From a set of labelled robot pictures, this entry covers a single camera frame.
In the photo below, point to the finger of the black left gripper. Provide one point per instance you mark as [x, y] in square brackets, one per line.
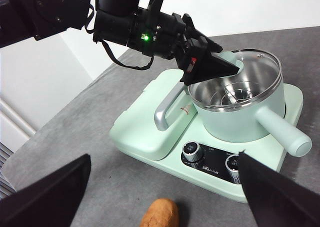
[200, 40]
[212, 69]

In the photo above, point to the silver control knob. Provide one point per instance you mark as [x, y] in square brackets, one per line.
[232, 167]
[192, 152]

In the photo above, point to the green hinged griddle cover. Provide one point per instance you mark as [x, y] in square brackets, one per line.
[140, 129]

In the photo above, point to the glass lid with green knob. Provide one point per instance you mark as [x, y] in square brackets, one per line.
[265, 69]

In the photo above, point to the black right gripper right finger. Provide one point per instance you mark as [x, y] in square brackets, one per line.
[280, 202]

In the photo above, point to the green breakfast machine base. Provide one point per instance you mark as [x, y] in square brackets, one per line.
[220, 184]

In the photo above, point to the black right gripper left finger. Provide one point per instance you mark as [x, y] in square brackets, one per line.
[45, 199]

